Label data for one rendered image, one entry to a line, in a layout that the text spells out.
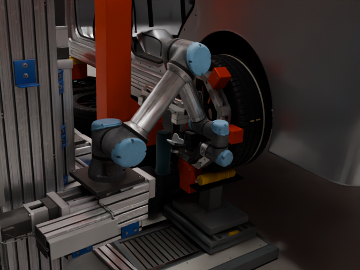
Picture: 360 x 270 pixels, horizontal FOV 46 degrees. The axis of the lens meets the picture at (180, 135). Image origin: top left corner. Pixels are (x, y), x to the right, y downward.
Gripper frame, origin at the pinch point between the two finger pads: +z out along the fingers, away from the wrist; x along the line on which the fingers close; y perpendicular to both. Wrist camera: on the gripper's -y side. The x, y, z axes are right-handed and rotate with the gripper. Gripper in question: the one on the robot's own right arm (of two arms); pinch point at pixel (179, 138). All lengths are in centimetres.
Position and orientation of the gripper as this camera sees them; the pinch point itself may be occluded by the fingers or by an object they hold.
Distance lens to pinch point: 209.3
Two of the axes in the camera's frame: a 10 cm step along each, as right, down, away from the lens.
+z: -5.9, -3.1, 7.4
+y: 0.5, -9.4, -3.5
